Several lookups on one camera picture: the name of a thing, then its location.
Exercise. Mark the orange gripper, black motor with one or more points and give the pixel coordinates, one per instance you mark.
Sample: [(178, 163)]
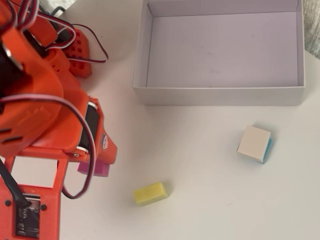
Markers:
[(108, 144)]

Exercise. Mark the pink foam cuboid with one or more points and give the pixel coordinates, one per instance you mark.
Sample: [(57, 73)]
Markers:
[(102, 170)]

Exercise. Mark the orange robot arm with base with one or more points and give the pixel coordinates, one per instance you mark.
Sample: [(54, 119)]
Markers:
[(37, 75)]

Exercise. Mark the yellow foam cuboid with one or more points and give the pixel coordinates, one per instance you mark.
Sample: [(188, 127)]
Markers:
[(150, 193)]

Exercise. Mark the white foam cuboid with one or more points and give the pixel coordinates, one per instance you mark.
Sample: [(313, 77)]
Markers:
[(253, 142)]

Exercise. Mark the white cardboard box bin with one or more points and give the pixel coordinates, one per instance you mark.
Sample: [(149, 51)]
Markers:
[(220, 50)]

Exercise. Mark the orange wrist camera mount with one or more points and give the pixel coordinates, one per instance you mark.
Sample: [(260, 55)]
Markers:
[(50, 212)]

